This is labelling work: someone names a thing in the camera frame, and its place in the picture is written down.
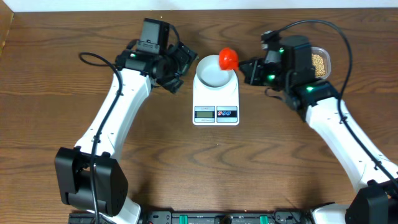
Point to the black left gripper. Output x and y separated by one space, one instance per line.
182 58

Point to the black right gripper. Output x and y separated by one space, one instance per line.
252 78

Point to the red plastic measuring scoop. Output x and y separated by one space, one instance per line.
228 59

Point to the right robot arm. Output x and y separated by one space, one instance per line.
288 67

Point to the grey plastic bowl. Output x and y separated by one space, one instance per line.
210 73

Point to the white digital kitchen scale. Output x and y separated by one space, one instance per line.
216 106

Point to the pile of soybeans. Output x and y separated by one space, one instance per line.
319 65

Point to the clear plastic bean container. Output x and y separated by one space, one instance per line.
326 58

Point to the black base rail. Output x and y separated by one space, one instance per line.
168 217

